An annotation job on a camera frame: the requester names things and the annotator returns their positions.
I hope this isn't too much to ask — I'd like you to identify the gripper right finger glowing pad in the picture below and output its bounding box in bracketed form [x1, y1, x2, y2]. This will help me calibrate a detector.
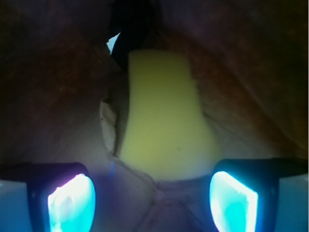
[209, 158, 309, 232]

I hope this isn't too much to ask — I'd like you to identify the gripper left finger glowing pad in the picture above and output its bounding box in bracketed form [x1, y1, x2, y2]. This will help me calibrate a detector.
[0, 162, 96, 232]

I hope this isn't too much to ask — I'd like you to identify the yellow sponge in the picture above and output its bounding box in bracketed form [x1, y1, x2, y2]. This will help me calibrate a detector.
[120, 50, 221, 181]

